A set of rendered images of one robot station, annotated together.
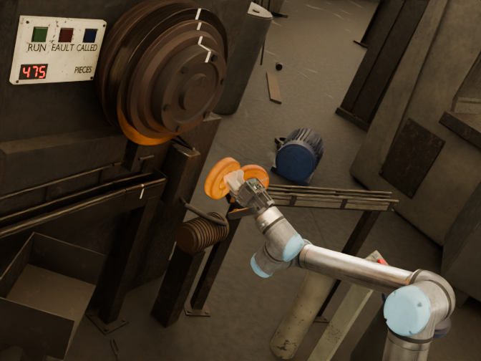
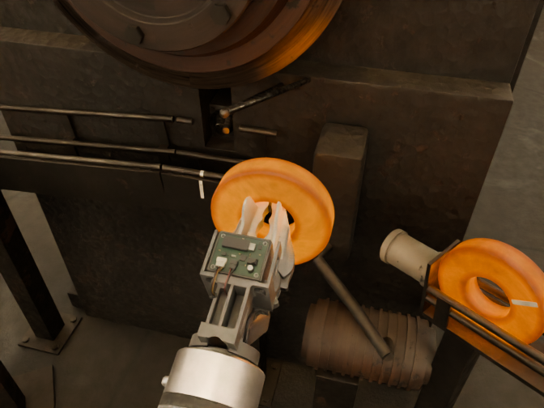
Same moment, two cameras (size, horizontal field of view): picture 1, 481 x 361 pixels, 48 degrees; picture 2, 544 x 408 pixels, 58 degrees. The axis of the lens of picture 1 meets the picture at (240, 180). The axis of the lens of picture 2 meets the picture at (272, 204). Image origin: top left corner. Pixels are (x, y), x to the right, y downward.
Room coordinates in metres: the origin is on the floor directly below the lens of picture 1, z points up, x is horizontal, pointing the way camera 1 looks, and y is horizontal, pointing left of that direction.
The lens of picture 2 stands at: (1.58, -0.38, 1.24)
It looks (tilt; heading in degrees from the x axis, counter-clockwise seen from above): 42 degrees down; 77
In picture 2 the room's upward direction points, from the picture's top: straight up
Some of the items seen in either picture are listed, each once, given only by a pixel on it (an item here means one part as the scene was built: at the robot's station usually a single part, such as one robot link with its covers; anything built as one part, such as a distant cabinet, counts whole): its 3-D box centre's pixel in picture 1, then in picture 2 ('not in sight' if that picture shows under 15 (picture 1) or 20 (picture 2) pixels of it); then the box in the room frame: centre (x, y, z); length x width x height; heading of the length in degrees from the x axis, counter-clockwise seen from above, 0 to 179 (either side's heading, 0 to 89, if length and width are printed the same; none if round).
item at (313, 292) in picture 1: (304, 308); not in sight; (1.93, -0.47, 0.26); 0.12 x 0.12 x 0.52
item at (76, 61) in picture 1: (60, 51); not in sight; (1.38, 0.59, 1.15); 0.26 x 0.02 x 0.18; 152
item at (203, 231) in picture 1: (187, 268); (354, 397); (1.86, 0.06, 0.27); 0.22 x 0.13 x 0.53; 152
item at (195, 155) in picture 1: (177, 174); (337, 193); (1.84, 0.24, 0.68); 0.11 x 0.08 x 0.24; 62
